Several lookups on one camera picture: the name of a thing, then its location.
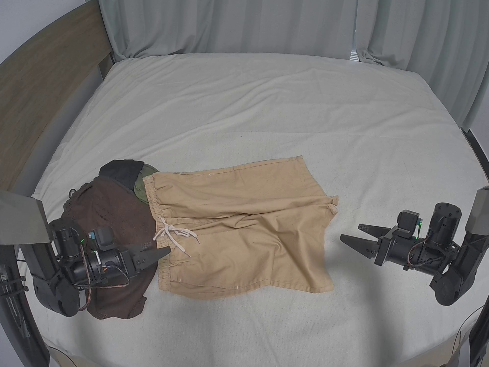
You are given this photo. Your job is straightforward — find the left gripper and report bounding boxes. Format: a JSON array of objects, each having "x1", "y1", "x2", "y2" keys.
[{"x1": 87, "y1": 242, "x2": 172, "y2": 285}]

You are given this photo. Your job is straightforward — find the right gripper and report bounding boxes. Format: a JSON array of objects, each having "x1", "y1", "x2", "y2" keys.
[{"x1": 340, "y1": 224, "x2": 432, "y2": 274}]

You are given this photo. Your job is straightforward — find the beige shorts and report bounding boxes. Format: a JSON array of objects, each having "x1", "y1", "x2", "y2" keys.
[{"x1": 142, "y1": 155, "x2": 340, "y2": 300}]

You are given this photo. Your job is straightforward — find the bed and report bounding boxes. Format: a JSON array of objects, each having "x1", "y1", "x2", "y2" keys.
[{"x1": 0, "y1": 0, "x2": 489, "y2": 367}]

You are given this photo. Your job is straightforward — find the brown garment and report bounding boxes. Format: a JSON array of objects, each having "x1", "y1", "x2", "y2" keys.
[{"x1": 61, "y1": 178, "x2": 161, "y2": 321}]

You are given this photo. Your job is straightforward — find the green garment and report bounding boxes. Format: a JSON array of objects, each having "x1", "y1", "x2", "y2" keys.
[{"x1": 132, "y1": 165, "x2": 160, "y2": 205}]

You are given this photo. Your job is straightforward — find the black garment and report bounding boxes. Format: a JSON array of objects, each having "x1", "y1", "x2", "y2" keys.
[{"x1": 99, "y1": 160, "x2": 145, "y2": 192}]

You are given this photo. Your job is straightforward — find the grey-green curtain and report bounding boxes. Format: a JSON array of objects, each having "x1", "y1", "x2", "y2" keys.
[
  {"x1": 353, "y1": 0, "x2": 489, "y2": 129},
  {"x1": 93, "y1": 0, "x2": 360, "y2": 63}
]

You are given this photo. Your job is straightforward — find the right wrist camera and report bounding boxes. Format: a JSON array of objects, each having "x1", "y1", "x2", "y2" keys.
[{"x1": 397, "y1": 211, "x2": 423, "y2": 239}]

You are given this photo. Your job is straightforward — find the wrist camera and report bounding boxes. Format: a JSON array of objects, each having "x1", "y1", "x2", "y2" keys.
[
  {"x1": 397, "y1": 211, "x2": 423, "y2": 239},
  {"x1": 90, "y1": 226, "x2": 116, "y2": 252}
]

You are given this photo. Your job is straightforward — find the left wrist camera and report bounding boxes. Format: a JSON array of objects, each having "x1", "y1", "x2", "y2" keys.
[{"x1": 90, "y1": 226, "x2": 116, "y2": 252}]

